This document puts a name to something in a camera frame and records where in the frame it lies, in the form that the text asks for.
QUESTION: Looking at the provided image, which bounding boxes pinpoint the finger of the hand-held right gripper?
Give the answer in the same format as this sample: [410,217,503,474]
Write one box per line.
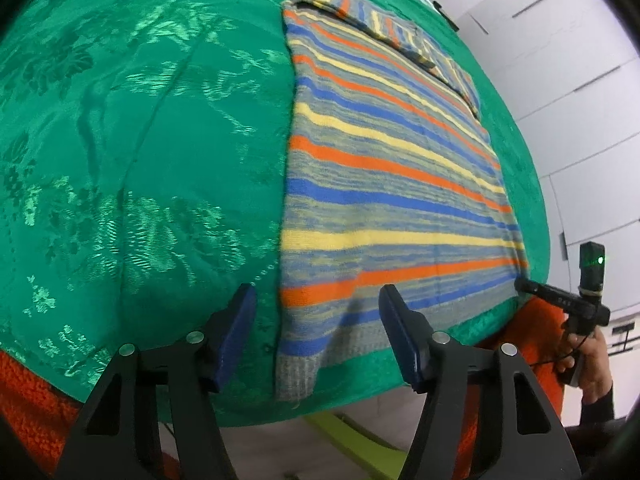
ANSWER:
[514,278,568,311]

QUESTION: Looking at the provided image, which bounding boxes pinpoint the person's right forearm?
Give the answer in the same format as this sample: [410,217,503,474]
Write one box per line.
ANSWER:
[565,381,632,466]

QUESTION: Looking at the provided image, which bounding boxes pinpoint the orange fleece blanket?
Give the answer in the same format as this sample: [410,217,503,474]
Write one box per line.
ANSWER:
[0,295,568,480]

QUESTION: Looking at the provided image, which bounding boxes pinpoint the white wardrobe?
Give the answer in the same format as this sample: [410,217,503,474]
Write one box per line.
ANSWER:
[440,0,640,346]

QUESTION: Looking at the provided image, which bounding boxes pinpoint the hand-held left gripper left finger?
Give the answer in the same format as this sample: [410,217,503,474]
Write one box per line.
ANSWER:
[54,283,258,480]

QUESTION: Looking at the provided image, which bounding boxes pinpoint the green floral bedspread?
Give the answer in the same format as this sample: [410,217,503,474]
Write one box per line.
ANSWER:
[0,0,551,428]

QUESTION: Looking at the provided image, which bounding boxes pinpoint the striped knit sweater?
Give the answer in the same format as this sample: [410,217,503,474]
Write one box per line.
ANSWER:
[274,0,530,402]

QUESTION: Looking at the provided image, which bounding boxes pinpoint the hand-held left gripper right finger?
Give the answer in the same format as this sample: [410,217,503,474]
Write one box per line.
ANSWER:
[378,284,583,480]

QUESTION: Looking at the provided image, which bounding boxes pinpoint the person's right hand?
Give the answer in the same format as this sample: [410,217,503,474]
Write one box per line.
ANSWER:
[556,329,614,406]

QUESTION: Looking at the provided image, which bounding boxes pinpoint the lime green frame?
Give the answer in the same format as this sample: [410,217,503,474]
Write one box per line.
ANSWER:
[304,411,409,480]

